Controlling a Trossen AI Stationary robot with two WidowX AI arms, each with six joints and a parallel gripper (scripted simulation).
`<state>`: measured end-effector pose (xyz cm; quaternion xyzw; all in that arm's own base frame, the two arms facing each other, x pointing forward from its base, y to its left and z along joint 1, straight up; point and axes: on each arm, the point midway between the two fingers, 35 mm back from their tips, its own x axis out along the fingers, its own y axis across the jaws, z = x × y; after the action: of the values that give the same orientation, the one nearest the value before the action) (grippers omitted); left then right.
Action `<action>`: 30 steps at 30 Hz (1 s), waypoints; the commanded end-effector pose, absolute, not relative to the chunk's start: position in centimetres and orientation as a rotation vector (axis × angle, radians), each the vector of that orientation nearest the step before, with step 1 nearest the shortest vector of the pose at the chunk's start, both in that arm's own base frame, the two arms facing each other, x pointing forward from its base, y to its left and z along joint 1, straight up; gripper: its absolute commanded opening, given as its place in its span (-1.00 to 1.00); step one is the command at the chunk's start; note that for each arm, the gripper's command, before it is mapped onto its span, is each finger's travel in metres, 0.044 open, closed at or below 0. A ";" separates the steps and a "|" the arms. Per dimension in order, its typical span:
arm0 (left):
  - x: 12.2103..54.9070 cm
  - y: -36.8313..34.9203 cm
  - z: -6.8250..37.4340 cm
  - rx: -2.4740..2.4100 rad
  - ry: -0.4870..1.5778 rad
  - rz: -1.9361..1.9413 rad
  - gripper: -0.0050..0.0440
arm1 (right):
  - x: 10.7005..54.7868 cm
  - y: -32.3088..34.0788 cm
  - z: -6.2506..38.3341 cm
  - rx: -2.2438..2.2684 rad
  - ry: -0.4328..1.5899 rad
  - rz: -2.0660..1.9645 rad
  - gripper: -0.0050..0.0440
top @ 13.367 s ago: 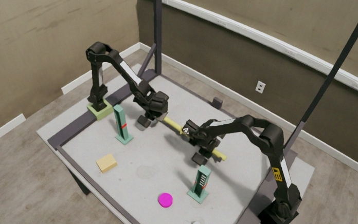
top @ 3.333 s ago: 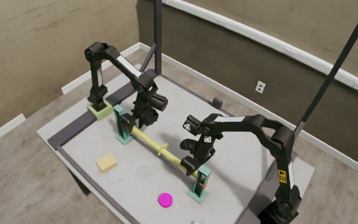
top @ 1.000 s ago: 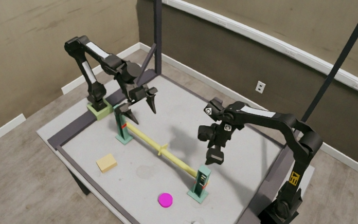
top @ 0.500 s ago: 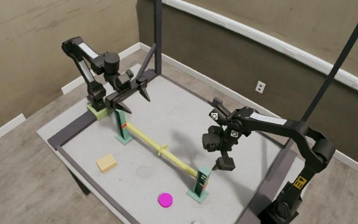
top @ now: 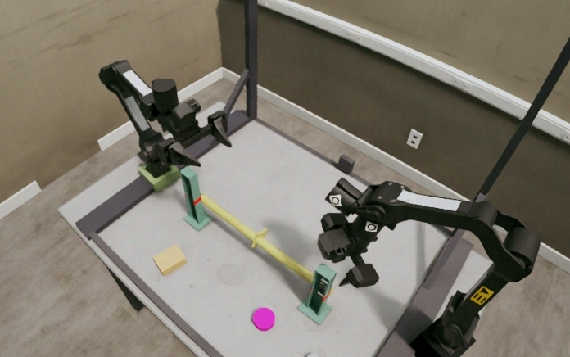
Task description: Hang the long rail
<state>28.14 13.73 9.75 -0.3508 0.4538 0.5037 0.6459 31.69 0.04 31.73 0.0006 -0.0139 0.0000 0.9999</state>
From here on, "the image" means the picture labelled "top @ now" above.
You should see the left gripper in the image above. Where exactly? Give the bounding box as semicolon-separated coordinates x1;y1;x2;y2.
320;213;380;288

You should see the yellow long bar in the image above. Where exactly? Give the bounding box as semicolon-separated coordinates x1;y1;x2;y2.
201;192;314;284

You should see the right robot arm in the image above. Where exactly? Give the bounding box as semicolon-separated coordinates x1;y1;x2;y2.
98;60;201;179

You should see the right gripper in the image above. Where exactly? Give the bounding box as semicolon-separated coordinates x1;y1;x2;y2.
156;110;232;168

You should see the magenta short cylinder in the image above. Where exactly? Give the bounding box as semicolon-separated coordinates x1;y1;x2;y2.
253;307;275;331

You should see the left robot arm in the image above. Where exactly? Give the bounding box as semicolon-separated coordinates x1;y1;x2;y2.
317;177;541;355

